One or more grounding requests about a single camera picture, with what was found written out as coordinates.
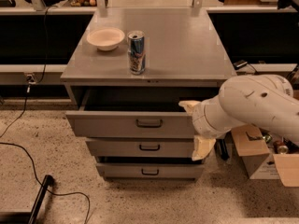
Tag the grey bottom drawer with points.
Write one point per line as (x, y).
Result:
(160, 171)

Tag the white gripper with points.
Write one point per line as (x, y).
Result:
(200, 120)

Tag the open cardboard box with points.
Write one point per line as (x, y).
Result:
(260, 159)

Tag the grey top drawer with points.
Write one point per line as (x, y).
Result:
(128, 112)

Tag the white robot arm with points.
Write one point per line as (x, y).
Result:
(265, 101)

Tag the red soda can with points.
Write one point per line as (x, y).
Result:
(280, 147)

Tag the small black device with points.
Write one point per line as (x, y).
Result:
(239, 64)

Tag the white bowl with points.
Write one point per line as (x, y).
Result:
(105, 39)

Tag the grey drawer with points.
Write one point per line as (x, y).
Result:
(128, 112)
(160, 171)
(140, 147)

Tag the blue silver drink can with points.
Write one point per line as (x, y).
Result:
(136, 52)

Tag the grey drawer cabinet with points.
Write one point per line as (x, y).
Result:
(183, 51)

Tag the grey middle drawer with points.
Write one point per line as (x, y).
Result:
(140, 147)

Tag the black metal stand leg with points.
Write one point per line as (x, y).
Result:
(28, 217)

